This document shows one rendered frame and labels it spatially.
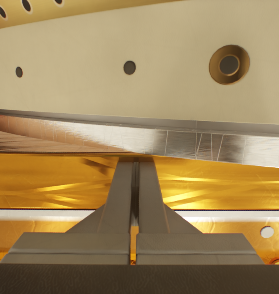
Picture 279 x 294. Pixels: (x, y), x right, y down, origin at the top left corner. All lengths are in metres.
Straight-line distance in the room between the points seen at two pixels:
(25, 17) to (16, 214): 0.16
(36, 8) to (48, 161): 0.11
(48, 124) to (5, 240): 0.10
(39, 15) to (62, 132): 0.09
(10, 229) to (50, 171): 0.06
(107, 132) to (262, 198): 0.13
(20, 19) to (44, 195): 0.14
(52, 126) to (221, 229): 0.17
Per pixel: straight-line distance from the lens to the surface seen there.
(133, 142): 0.15
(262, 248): 0.22
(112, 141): 0.16
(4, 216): 0.20
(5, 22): 0.23
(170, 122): 0.15
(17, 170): 0.18
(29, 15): 0.21
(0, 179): 0.19
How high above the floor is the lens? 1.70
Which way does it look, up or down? 16 degrees up
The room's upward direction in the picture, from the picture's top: 180 degrees counter-clockwise
